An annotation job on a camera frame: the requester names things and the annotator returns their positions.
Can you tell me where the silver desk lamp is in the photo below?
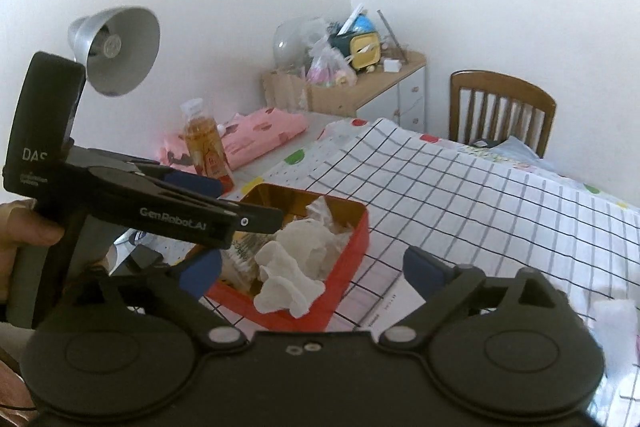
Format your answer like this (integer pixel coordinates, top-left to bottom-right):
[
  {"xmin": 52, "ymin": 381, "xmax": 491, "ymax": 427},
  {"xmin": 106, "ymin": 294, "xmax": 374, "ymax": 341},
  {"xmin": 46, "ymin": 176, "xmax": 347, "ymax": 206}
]
[{"xmin": 67, "ymin": 6, "xmax": 160, "ymax": 96}]

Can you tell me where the pink items plastic bag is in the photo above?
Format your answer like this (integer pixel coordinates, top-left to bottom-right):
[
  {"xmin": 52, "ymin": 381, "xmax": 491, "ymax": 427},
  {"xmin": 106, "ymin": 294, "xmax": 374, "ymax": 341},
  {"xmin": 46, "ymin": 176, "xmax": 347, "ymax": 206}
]
[{"xmin": 306, "ymin": 44, "xmax": 357, "ymax": 87}]

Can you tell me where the person's left hand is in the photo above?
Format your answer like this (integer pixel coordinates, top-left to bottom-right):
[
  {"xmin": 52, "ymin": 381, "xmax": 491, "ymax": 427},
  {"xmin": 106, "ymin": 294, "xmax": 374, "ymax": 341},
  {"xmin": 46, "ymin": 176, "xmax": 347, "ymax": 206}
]
[{"xmin": 0, "ymin": 199, "xmax": 64, "ymax": 303}]

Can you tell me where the pink folded cloth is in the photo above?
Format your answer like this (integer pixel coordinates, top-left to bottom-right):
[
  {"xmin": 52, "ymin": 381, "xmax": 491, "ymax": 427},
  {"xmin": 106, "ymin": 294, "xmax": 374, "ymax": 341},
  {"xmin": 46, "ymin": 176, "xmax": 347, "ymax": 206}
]
[{"xmin": 157, "ymin": 107, "xmax": 309, "ymax": 173}]

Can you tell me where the yellow teal tissue holder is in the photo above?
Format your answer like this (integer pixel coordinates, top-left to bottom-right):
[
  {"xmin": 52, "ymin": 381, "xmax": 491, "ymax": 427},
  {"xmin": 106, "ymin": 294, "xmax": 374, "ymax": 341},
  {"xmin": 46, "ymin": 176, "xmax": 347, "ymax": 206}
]
[{"xmin": 329, "ymin": 31, "xmax": 381, "ymax": 72}]

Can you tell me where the teal white picture book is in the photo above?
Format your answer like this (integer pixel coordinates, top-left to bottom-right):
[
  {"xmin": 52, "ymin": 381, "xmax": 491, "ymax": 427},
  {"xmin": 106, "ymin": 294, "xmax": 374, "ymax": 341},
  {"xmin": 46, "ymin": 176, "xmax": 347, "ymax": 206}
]
[{"xmin": 326, "ymin": 263, "xmax": 424, "ymax": 339}]

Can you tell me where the white wooden side cabinet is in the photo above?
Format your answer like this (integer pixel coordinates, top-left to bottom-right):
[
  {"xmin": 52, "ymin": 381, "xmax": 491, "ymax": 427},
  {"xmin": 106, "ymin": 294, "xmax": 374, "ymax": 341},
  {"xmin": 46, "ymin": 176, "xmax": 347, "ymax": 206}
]
[{"xmin": 304, "ymin": 51, "xmax": 428, "ymax": 134}]

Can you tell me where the amber liquid bottle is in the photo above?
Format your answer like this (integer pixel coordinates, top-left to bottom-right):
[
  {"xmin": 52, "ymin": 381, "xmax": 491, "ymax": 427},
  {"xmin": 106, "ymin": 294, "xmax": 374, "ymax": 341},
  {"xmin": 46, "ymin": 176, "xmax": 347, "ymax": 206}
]
[{"xmin": 180, "ymin": 98, "xmax": 234, "ymax": 194}]

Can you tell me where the grid pattern tablecloth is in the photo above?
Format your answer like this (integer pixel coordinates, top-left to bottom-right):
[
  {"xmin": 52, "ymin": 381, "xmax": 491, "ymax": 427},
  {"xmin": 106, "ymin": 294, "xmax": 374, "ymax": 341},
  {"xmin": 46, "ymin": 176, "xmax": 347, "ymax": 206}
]
[{"xmin": 112, "ymin": 116, "xmax": 640, "ymax": 427}]

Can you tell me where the small white card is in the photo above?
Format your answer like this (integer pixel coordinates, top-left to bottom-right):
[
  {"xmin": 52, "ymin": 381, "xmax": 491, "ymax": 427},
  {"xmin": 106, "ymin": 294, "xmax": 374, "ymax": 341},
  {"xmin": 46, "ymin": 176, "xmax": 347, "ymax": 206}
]
[{"xmin": 383, "ymin": 58, "xmax": 402, "ymax": 74}]

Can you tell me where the blue cushion on chair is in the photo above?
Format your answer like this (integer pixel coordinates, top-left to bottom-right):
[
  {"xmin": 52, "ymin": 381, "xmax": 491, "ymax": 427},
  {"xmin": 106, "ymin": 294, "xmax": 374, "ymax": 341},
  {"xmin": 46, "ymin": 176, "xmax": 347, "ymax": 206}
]
[{"xmin": 469, "ymin": 135, "xmax": 554, "ymax": 171}]

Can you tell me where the brown wooden chair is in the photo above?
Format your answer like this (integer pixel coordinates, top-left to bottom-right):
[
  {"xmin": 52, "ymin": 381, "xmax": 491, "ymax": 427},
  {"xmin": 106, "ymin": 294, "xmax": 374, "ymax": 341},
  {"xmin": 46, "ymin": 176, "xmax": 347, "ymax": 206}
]
[{"xmin": 448, "ymin": 69, "xmax": 556, "ymax": 157}]

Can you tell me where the orange red tin box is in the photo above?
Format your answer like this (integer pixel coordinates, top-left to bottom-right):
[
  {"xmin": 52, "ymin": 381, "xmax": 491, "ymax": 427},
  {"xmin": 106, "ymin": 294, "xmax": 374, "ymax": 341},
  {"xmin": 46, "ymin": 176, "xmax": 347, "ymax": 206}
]
[{"xmin": 206, "ymin": 183, "xmax": 369, "ymax": 332}]

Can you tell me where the cardboard box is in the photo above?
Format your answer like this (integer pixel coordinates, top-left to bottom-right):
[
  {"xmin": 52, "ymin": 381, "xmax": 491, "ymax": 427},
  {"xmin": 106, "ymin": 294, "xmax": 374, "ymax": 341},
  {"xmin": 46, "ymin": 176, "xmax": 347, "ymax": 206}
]
[{"xmin": 262, "ymin": 70, "xmax": 356, "ymax": 117}]

